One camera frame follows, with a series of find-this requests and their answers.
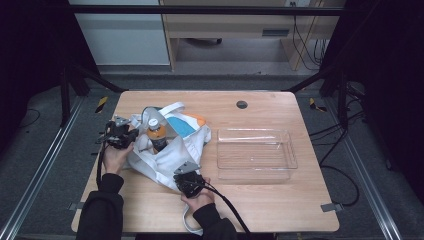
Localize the hand-held gripper cable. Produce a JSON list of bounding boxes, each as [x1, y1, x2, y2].
[[196, 182, 252, 236], [95, 143, 109, 188]]

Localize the person's left hand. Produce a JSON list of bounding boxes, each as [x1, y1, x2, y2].
[[101, 141, 135, 176]]

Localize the right hand-held gripper cable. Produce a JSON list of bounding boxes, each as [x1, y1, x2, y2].
[[196, 182, 252, 236]]

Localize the clear plastic tray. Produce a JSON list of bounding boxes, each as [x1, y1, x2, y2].
[[216, 128, 299, 183]]

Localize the thin black floor cable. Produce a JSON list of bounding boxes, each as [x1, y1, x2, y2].
[[19, 108, 42, 129]]

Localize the person's right hand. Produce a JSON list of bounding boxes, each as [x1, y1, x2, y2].
[[180, 177, 216, 214]]

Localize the black metal stand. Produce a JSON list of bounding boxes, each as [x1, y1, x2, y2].
[[59, 63, 128, 128], [283, 66, 351, 131]]

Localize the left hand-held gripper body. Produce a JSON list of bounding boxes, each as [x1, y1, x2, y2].
[[99, 114, 139, 150]]

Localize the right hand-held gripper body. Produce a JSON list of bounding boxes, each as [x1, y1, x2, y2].
[[173, 161, 207, 198]]

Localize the yellow black tape marker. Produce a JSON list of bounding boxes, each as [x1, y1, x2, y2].
[[94, 96, 109, 114], [308, 97, 328, 113]]

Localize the left hand-held gripper cable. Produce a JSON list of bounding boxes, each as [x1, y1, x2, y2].
[[95, 143, 109, 188]]

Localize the black cables under desk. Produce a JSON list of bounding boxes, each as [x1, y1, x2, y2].
[[291, 14, 329, 72]]

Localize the light wooden desk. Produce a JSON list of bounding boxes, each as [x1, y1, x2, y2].
[[159, 0, 346, 72]]

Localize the white cabinet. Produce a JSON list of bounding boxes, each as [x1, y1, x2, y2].
[[68, 0, 171, 67]]

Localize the orange drink bottle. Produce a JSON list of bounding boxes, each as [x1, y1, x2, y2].
[[146, 118, 168, 153]]

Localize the black curtain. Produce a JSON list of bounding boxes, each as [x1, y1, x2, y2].
[[321, 0, 424, 201], [0, 0, 98, 151]]

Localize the aluminium rail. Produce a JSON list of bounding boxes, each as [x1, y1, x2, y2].
[[324, 99, 404, 240], [0, 96, 86, 240]]

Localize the white patterned tote bag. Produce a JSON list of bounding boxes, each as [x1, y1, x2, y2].
[[123, 101, 213, 236]]

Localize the black horizontal metal bar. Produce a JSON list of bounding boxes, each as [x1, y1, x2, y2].
[[68, 4, 346, 17]]

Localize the black floor cables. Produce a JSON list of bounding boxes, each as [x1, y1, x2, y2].
[[308, 109, 366, 208]]

